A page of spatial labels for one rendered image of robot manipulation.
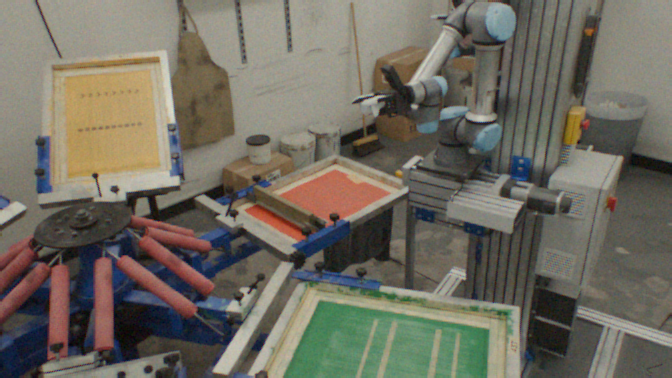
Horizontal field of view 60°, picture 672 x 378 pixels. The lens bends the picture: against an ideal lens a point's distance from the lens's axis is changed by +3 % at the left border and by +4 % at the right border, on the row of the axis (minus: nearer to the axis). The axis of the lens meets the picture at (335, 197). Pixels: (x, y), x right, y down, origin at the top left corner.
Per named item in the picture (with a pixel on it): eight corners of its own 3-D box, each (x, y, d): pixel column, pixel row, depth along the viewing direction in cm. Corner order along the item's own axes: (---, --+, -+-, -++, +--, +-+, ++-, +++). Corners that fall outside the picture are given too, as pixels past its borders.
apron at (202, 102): (232, 132, 470) (213, -2, 420) (237, 134, 465) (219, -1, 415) (175, 151, 438) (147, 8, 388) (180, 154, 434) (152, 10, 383)
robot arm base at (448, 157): (475, 157, 240) (477, 135, 235) (461, 171, 229) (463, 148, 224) (441, 150, 247) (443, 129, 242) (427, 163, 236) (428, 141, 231)
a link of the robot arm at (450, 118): (453, 131, 240) (455, 100, 234) (476, 140, 230) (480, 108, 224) (432, 137, 235) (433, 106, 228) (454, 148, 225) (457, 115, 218)
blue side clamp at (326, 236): (342, 230, 252) (342, 216, 249) (350, 234, 249) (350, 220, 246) (291, 258, 234) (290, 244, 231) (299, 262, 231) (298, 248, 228)
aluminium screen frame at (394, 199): (335, 160, 316) (335, 153, 314) (417, 192, 278) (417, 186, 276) (217, 211, 269) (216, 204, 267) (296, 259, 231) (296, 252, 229)
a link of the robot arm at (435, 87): (448, 101, 198) (450, 77, 194) (424, 107, 193) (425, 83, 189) (433, 95, 204) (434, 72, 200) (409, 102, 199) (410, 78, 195)
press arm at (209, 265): (342, 202, 291) (342, 192, 288) (350, 206, 287) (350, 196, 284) (110, 321, 217) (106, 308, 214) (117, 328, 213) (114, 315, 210)
